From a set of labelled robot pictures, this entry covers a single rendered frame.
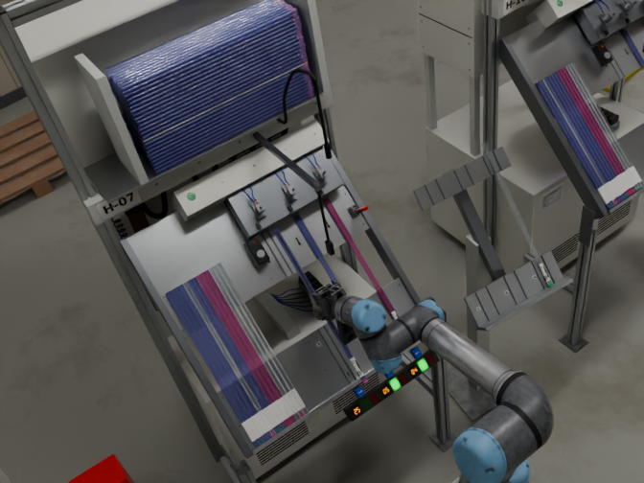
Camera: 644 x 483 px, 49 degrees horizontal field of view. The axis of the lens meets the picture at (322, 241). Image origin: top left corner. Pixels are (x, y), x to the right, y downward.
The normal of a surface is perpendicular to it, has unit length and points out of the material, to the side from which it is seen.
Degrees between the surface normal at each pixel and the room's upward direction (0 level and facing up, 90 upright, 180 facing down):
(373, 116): 0
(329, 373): 43
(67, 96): 90
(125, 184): 0
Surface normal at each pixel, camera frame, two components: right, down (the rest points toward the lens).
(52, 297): -0.15, -0.71
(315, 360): 0.26, -0.18
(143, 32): 0.55, 0.51
